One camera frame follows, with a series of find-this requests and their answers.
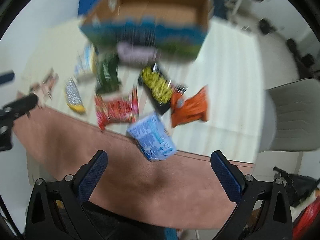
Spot orange snack bag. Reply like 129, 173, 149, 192
171, 86, 209, 127

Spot black yellow snack bag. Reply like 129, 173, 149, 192
138, 63, 187, 115

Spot yellow silver snack bag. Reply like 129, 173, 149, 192
65, 78, 86, 114

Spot dark green snack bag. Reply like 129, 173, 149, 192
95, 53, 121, 94

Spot cream blue tissue pack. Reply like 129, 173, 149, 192
74, 43, 98, 81

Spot light blue tissue pack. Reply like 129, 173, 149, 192
127, 112, 177, 161

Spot floor barbell black plates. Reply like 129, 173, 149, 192
258, 18, 315, 69

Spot grey plastic chair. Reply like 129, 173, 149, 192
257, 77, 320, 153

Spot red snack bag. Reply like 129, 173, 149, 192
95, 86, 139, 130

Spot striped mat with cat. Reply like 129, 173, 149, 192
14, 19, 264, 229

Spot cardboard box with printed sides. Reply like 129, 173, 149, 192
80, 0, 212, 60

